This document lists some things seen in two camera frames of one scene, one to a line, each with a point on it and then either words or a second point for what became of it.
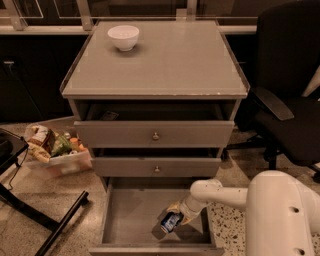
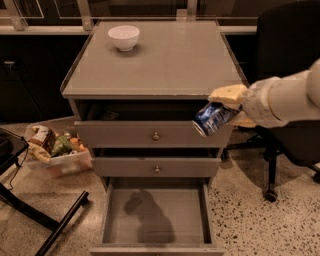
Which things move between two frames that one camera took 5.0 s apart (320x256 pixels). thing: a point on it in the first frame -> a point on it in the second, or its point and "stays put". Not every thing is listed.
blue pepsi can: [170, 221] -> [212, 115]
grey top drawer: [155, 124] stays put
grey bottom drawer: [130, 212] stays put
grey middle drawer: [157, 166] stays put
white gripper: [188, 207] -> [256, 101]
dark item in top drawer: [110, 115] stays put
